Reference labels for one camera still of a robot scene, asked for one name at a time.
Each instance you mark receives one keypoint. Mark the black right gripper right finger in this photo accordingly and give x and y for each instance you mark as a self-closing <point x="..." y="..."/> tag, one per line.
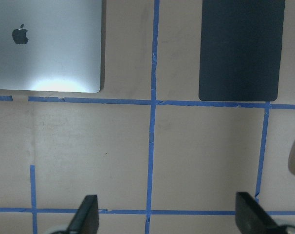
<point x="250" y="218"/>

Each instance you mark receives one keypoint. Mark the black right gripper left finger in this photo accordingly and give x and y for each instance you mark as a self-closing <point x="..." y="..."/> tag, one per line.
<point x="86" y="219"/>

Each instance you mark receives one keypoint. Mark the black mousepad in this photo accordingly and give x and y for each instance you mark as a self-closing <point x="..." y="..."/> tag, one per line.
<point x="240" y="54"/>

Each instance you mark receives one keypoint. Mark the silver closed laptop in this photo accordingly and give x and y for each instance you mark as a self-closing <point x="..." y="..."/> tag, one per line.
<point x="51" y="45"/>

